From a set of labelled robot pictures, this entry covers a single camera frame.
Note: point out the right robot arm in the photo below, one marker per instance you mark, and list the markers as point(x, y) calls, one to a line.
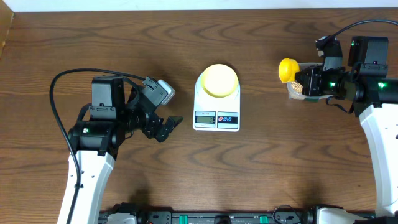
point(374, 102)

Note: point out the white digital kitchen scale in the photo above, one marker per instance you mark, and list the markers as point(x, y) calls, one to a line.
point(216, 114)

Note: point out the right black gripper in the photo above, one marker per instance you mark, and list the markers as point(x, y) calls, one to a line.
point(310, 86)

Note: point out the yellow measuring scoop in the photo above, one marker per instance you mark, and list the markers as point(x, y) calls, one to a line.
point(287, 69)

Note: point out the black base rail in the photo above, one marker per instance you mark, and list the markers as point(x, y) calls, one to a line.
point(130, 213)

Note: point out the yellow plastic bowl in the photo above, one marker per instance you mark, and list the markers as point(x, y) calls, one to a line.
point(219, 80)

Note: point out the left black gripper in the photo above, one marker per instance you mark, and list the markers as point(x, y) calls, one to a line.
point(152, 129)

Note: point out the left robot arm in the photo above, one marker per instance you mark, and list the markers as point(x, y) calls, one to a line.
point(117, 109)

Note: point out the clear container of soybeans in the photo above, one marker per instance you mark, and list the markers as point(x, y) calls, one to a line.
point(295, 89)

